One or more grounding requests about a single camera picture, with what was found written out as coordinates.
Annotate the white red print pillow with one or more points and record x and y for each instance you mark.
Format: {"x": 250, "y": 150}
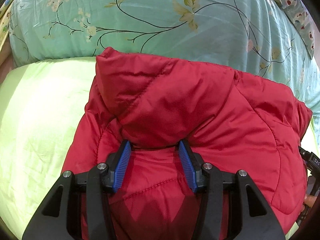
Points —
{"x": 299, "y": 16}

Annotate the light green bed sheet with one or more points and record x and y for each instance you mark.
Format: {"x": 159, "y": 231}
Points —
{"x": 41, "y": 106}

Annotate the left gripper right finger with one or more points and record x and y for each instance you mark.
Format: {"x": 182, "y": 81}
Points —
{"x": 232, "y": 206}

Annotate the red quilted puffer coat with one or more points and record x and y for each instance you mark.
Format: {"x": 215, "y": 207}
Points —
{"x": 234, "y": 120}

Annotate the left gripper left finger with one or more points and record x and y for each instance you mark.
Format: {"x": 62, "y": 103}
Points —
{"x": 59, "y": 214}

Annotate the person right hand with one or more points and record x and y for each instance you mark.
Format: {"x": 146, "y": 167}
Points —
{"x": 309, "y": 201}

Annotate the yellow cartoon print quilt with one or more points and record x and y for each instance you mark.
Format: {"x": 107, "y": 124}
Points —
{"x": 5, "y": 19}

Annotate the teal floral comforter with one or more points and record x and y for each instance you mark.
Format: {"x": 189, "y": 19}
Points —
{"x": 254, "y": 36}

